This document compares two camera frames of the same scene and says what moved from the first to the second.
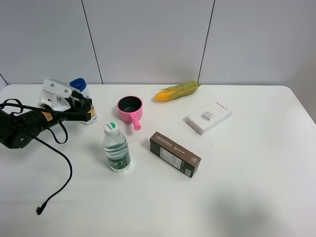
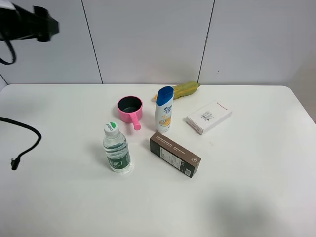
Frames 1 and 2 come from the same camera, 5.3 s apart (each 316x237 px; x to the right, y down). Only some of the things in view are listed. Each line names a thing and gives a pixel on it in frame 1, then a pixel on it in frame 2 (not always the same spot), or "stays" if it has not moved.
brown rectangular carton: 186,161 stays
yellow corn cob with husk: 175,92 stays
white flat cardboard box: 206,116 stays
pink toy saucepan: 130,108 stays
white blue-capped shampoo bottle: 79,85 → 164,108
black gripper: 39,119 → 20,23
